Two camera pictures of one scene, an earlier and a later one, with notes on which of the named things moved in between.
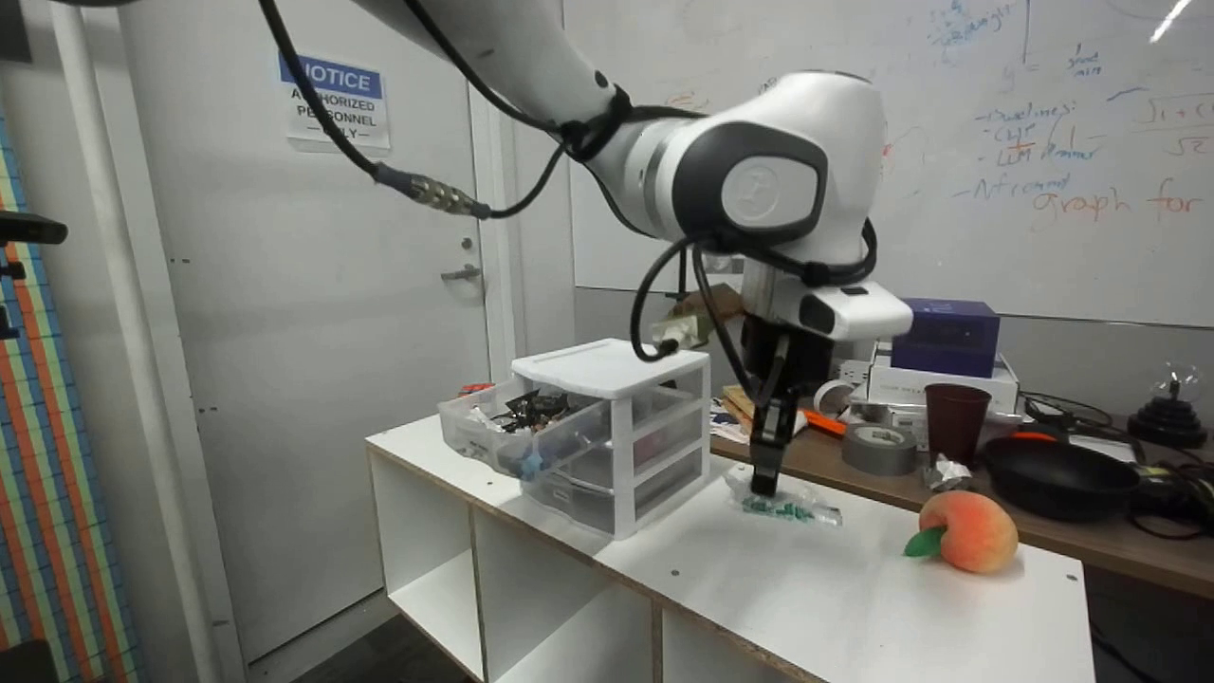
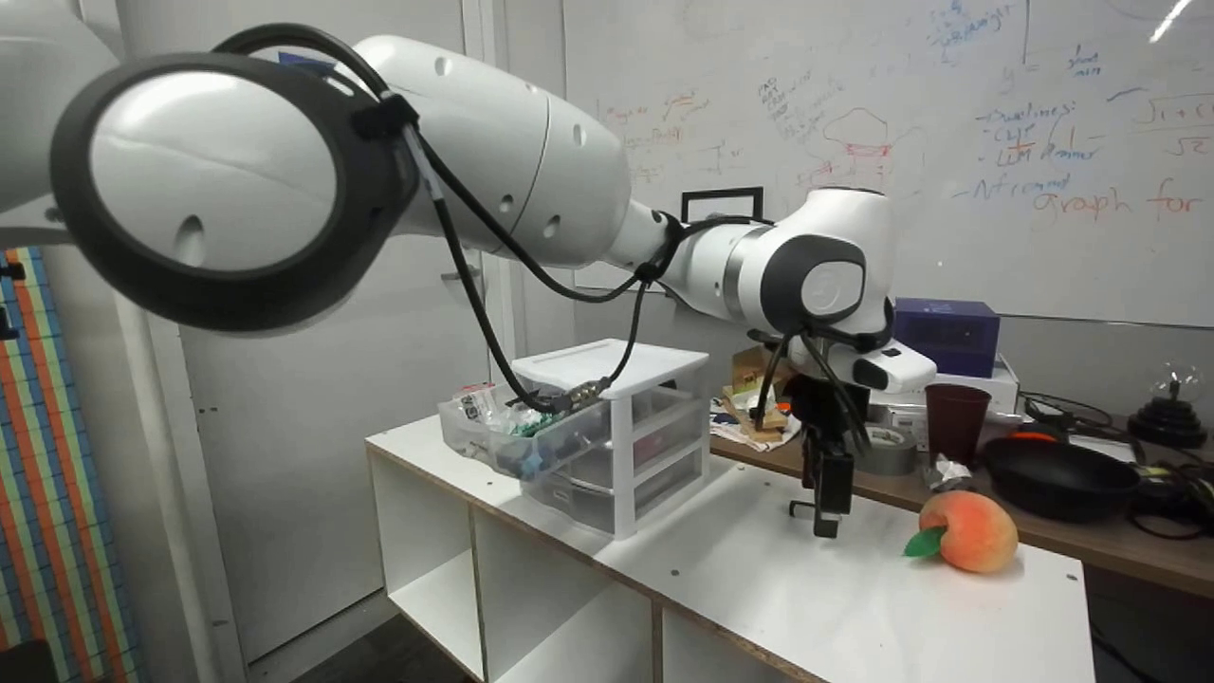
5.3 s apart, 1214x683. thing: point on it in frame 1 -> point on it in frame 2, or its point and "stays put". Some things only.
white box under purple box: x=905 y=389 stays put
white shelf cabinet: x=481 y=572 stays put
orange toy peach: x=971 y=533 stays put
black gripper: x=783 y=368 -> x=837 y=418
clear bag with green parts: x=790 y=503 -> x=491 y=426
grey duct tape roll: x=882 y=447 stays put
